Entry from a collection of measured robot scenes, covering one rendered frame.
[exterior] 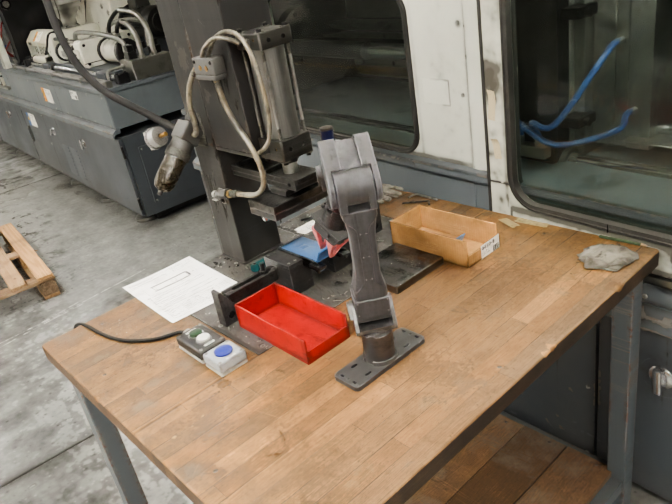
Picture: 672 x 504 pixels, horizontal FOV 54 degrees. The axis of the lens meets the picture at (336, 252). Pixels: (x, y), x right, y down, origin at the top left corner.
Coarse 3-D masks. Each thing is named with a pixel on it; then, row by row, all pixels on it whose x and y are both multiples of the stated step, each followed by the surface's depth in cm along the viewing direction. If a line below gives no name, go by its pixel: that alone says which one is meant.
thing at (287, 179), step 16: (272, 160) 166; (256, 176) 161; (272, 176) 155; (288, 176) 153; (304, 176) 151; (272, 192) 156; (288, 192) 153; (304, 192) 153; (320, 192) 157; (256, 208) 154; (272, 208) 148; (288, 208) 151
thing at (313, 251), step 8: (296, 240) 167; (304, 240) 166; (312, 240) 165; (288, 248) 163; (296, 248) 162; (304, 248) 162; (312, 248) 161; (304, 256) 158; (312, 256) 157; (320, 256) 154
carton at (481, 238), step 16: (416, 208) 178; (432, 208) 175; (400, 224) 169; (416, 224) 179; (432, 224) 178; (448, 224) 173; (464, 224) 169; (480, 224) 165; (400, 240) 172; (416, 240) 167; (432, 240) 163; (448, 240) 159; (464, 240) 170; (480, 240) 167; (496, 240) 163; (448, 256) 161; (464, 256) 157; (480, 256) 160
